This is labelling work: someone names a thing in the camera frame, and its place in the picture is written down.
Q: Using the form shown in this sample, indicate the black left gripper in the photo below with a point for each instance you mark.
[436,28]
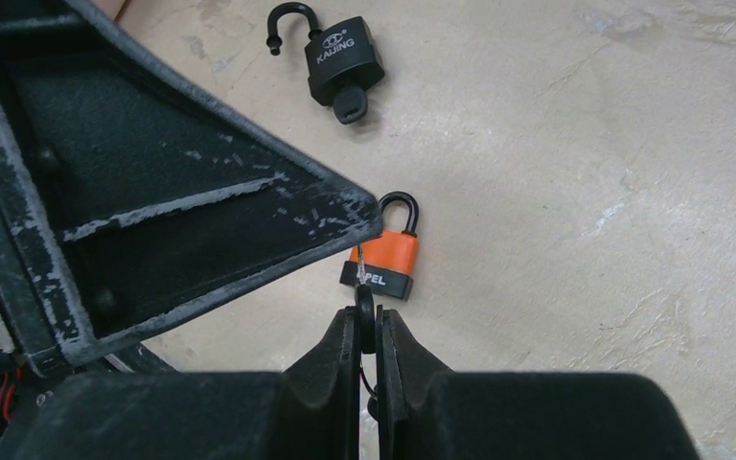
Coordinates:
[87,427]

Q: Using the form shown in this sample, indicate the orange black padlock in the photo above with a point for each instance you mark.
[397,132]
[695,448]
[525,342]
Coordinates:
[389,260]

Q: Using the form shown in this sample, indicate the black key bunch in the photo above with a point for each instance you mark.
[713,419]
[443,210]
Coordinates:
[366,315]

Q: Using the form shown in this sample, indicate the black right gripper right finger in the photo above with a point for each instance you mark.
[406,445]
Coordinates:
[421,412]

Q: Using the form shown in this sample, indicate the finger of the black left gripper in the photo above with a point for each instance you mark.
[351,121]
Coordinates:
[133,201]

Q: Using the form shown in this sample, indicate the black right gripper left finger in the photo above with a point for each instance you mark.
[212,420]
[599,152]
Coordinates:
[313,406]

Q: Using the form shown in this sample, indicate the single black-head key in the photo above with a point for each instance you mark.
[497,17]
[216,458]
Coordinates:
[350,104]

